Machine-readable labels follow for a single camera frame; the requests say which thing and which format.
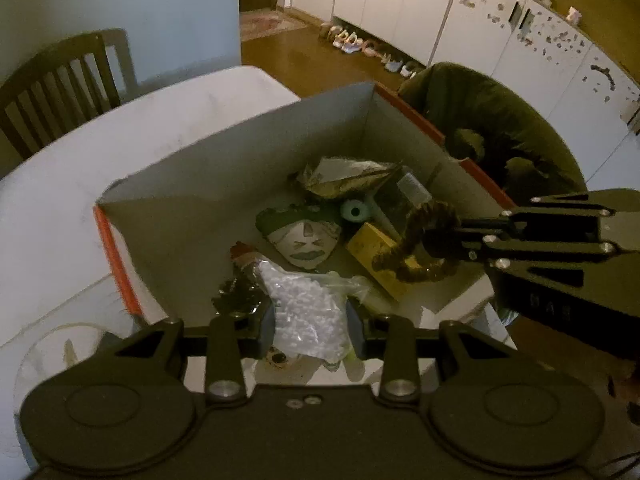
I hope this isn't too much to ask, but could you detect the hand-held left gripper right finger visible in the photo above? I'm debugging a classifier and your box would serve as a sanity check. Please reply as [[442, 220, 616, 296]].
[[345, 297, 536, 403]]

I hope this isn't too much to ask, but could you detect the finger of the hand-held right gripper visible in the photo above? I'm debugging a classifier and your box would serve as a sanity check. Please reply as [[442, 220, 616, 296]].
[[452, 189, 640, 250], [452, 237, 626, 289]]

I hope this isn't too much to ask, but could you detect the wooden slatted chair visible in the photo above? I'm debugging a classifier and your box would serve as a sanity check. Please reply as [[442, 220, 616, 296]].
[[0, 31, 124, 162]]

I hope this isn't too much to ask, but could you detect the green upholstered chair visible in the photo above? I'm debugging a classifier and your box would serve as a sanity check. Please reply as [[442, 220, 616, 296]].
[[398, 61, 587, 211]]

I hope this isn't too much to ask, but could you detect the small round brown object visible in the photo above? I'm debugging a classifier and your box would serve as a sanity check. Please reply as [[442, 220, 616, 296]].
[[265, 347, 301, 369]]

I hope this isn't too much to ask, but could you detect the small yellow box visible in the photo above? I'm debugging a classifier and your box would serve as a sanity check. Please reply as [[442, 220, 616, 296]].
[[345, 222, 426, 302]]

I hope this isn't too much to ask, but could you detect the plastic bag of white beads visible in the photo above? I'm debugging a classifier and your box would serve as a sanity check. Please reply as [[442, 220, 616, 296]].
[[252, 259, 373, 367]]

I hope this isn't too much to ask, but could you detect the white paper face mask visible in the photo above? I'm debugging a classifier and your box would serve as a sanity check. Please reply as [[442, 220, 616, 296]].
[[256, 202, 344, 272]]

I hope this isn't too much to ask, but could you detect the plain white floor cabinet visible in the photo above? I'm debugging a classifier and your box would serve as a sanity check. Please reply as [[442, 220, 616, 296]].
[[290, 0, 464, 67]]

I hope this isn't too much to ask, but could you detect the dark cylindrical bottle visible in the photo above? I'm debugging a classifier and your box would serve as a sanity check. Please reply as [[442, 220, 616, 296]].
[[372, 167, 437, 233]]

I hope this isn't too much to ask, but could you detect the black wrapper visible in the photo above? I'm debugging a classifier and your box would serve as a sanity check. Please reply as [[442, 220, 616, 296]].
[[211, 275, 271, 317]]

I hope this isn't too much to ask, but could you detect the small orange red trinket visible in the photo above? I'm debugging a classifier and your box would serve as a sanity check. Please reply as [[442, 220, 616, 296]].
[[229, 241, 261, 276]]

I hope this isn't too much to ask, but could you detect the row of shoes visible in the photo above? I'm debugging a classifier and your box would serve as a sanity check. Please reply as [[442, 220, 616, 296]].
[[320, 22, 427, 79]]

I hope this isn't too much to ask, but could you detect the foil packet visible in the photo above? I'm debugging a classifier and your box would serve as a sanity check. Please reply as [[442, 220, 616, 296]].
[[295, 156, 405, 202]]

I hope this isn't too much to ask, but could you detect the brown chenille stem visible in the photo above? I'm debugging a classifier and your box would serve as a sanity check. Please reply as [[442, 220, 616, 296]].
[[372, 200, 462, 287]]

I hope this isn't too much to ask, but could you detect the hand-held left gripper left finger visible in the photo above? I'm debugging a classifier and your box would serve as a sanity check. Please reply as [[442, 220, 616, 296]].
[[90, 305, 276, 403]]

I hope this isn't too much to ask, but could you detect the stickered white floor cabinet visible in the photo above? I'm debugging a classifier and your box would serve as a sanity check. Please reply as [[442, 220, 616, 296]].
[[430, 0, 640, 186]]

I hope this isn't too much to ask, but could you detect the orange cardboard box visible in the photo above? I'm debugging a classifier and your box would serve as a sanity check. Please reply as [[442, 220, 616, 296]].
[[94, 81, 518, 386]]

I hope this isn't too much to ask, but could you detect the patterned floor rug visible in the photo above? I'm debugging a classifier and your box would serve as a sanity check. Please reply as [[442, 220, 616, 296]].
[[240, 10, 307, 42]]

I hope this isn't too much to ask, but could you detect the teal tape roll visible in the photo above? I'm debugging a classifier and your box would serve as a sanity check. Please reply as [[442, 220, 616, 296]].
[[340, 199, 369, 226]]

